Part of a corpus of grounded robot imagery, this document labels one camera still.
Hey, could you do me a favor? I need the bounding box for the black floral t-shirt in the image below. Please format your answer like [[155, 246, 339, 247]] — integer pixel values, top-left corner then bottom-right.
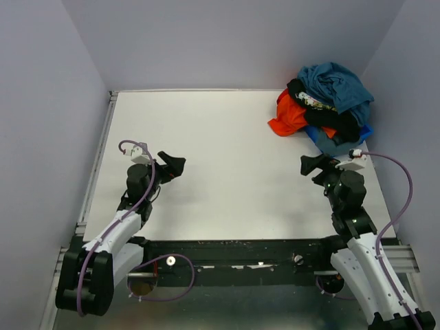
[[287, 78, 361, 142]]

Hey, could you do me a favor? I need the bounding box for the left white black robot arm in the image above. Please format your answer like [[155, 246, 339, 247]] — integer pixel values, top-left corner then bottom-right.
[[55, 147, 186, 316]]

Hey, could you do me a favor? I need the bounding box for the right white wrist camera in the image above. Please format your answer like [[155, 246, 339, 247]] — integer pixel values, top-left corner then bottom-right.
[[335, 148, 367, 171]]

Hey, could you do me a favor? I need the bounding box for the orange t-shirt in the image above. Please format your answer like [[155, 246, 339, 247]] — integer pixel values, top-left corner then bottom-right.
[[267, 88, 338, 139]]

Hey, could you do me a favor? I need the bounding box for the aluminium frame profile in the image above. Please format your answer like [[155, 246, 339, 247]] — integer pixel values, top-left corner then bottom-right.
[[38, 90, 118, 329]]

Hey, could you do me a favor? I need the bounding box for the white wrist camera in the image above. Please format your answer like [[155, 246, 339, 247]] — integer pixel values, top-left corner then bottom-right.
[[124, 145, 151, 166], [335, 148, 367, 171]]

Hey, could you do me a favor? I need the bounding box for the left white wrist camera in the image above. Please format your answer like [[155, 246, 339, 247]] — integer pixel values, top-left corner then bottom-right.
[[124, 145, 151, 166]]

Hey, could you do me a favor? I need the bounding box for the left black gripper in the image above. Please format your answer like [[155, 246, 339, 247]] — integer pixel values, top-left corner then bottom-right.
[[139, 151, 186, 200]]

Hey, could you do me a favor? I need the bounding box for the blue plastic bin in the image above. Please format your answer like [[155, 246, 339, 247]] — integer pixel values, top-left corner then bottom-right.
[[303, 124, 373, 147]]

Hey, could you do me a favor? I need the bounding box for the grey blue t-shirt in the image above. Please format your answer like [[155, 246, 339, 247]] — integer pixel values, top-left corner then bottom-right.
[[315, 131, 362, 156]]

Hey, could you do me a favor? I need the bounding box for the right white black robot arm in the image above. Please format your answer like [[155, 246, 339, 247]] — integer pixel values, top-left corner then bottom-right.
[[300, 149, 436, 329]]

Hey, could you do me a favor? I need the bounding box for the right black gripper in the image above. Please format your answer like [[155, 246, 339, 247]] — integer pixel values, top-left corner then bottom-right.
[[300, 151, 357, 210]]

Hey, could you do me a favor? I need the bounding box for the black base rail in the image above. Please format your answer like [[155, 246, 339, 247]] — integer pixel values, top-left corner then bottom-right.
[[68, 235, 399, 288]]

